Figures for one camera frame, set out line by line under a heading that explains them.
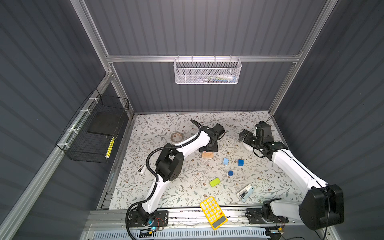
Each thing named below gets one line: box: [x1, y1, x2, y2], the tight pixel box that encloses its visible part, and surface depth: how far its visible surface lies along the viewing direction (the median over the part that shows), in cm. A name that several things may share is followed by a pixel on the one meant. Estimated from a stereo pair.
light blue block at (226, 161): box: [223, 158, 230, 166], surface depth 95 cm
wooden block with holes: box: [202, 152, 214, 158], surface depth 98 cm
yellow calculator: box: [200, 196, 228, 231], surface depth 76 cm
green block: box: [210, 177, 221, 187], surface depth 87 cm
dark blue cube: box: [237, 159, 245, 166], surface depth 94 cm
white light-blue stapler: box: [236, 184, 255, 201], surface depth 82 cm
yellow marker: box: [105, 136, 115, 159], surface depth 69 cm
